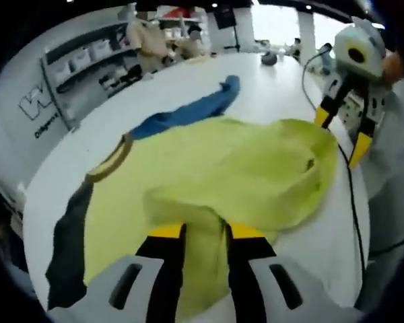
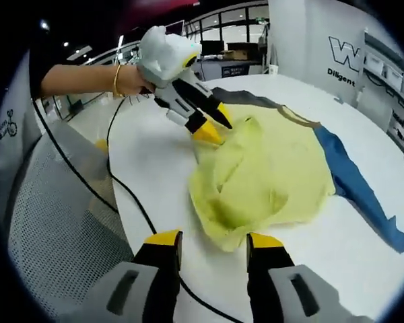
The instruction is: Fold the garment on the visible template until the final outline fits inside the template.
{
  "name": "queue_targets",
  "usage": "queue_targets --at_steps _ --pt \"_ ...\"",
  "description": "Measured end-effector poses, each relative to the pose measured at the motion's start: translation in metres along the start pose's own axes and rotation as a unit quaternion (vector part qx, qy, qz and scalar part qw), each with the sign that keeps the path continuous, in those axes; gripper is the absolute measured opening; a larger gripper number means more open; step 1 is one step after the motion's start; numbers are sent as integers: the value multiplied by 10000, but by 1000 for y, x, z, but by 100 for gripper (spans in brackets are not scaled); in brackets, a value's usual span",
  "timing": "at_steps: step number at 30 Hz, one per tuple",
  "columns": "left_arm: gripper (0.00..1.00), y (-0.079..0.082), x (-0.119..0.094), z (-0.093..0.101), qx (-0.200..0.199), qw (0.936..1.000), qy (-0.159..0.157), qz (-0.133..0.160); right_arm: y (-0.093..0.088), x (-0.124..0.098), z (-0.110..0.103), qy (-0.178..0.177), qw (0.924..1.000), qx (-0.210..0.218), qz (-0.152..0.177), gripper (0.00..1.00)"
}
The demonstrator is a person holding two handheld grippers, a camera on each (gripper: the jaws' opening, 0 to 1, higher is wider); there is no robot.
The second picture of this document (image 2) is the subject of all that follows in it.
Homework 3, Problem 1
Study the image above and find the metal storage shelf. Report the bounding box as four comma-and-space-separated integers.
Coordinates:
359, 28, 404, 164

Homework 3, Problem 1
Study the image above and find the black computer monitor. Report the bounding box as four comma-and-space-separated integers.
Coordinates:
200, 40, 225, 57

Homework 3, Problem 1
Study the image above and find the grey mesh chair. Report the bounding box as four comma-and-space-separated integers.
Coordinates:
6, 133, 137, 323

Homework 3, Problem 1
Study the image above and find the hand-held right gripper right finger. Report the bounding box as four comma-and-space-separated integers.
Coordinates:
245, 231, 362, 323

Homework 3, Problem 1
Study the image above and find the white storage bin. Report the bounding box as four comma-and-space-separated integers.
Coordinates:
383, 65, 404, 87
363, 55, 384, 74

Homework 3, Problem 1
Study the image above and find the person's left hand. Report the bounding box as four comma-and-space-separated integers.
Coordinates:
121, 63, 156, 98

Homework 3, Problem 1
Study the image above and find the gold bracelet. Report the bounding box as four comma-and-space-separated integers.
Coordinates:
112, 63, 126, 98

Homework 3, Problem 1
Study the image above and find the cardboard box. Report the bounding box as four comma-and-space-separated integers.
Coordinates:
224, 41, 261, 62

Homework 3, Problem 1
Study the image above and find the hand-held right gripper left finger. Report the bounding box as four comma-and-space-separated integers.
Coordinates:
87, 230, 183, 323

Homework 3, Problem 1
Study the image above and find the yellow blue black garment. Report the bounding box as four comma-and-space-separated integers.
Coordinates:
187, 86, 404, 254

